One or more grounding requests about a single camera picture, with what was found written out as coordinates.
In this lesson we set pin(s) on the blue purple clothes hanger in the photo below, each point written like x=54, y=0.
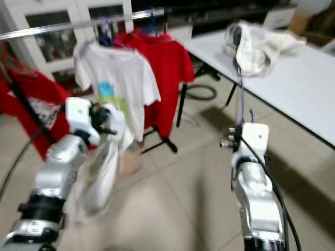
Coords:
x=241, y=99

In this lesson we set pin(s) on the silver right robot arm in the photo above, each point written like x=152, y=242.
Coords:
x=254, y=193

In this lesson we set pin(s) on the hanger of white T-shirt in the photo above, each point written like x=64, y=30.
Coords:
x=106, y=37

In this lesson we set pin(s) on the blue hanger of red T-shirt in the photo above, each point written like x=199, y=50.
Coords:
x=152, y=21

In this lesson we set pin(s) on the white T-shirt with monster print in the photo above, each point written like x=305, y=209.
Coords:
x=120, y=73

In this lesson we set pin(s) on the white table with black legs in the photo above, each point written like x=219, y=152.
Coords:
x=293, y=89

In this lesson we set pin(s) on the red T-shirt with white print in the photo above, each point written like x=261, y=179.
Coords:
x=26, y=99

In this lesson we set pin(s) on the plain red T-shirt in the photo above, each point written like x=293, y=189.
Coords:
x=167, y=73

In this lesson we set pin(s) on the cream white bag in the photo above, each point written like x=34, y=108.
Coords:
x=256, y=49

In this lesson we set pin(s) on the brown cardboard box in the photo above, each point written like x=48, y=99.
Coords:
x=301, y=22

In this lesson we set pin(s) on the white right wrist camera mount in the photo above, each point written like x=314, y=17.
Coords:
x=254, y=137

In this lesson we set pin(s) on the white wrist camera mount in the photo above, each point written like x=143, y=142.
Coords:
x=254, y=137
x=78, y=115

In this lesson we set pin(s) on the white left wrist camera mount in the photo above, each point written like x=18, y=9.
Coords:
x=78, y=115

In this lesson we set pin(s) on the black rack with chrome rail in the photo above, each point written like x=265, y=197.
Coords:
x=57, y=27

